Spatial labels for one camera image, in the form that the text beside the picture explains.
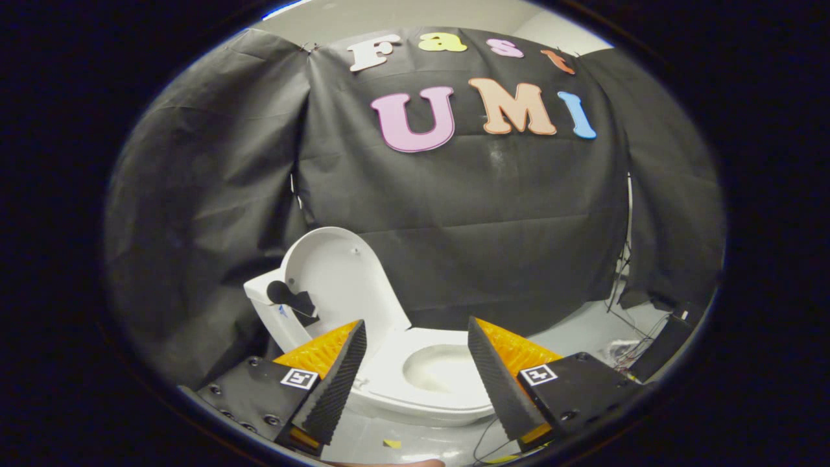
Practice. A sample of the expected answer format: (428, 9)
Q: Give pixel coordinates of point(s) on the yellow black striped floor tape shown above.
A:
(500, 459)

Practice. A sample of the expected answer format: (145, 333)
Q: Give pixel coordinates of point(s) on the small yellow floor tape piece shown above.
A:
(392, 444)

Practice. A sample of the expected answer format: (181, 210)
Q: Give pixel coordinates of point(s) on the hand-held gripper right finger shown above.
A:
(498, 389)

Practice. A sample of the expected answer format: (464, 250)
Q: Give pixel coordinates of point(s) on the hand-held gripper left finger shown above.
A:
(337, 386)

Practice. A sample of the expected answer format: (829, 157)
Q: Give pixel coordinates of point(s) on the black box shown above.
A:
(668, 344)

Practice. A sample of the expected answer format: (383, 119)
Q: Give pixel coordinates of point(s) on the white toilet lid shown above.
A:
(343, 279)

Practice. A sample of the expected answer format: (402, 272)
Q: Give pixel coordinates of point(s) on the white toilet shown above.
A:
(389, 402)

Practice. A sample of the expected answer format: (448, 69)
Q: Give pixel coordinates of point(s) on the black backdrop cloth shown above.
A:
(486, 214)

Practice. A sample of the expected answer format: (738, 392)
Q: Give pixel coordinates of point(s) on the thin black backdrop stand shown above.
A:
(626, 246)

